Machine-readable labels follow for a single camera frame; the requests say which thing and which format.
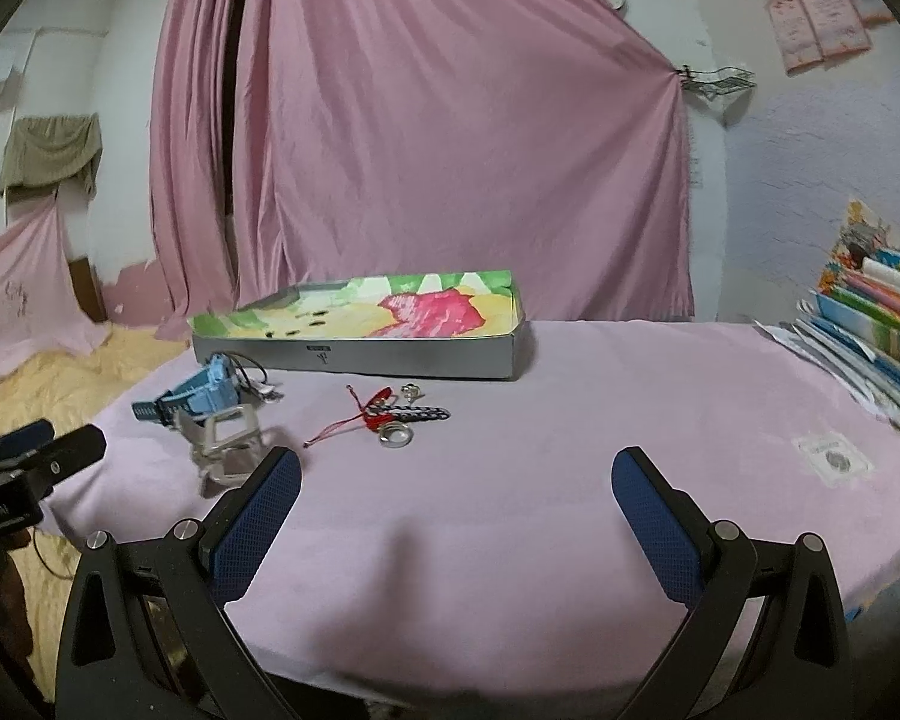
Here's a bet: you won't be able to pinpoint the blue smart watch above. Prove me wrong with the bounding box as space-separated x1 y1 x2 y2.
131 355 242 427

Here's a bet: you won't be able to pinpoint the red string bracelet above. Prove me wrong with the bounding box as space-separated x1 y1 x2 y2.
302 383 395 451

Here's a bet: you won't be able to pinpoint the black beaded bracelet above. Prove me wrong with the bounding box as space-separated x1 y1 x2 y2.
367 403 452 425

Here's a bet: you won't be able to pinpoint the yellow bedspread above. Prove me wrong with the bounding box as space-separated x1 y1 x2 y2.
0 327 188 700

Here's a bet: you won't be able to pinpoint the olive green cloth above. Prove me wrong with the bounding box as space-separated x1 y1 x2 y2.
0 114 103 197

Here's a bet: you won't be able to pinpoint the stack of books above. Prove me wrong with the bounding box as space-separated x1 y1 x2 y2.
754 199 900 431

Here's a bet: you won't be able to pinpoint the grey tray with floral liner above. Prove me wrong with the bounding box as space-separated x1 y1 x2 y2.
190 270 525 380

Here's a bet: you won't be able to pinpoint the pink curtain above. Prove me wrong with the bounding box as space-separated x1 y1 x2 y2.
149 0 694 333

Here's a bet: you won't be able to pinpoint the pink sheet on wall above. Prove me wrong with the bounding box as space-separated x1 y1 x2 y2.
0 200 110 379

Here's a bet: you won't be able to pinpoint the wire wall rack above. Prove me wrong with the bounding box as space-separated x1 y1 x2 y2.
678 65 758 101

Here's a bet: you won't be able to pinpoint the pink wall certificates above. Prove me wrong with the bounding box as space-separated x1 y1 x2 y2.
764 0 896 75

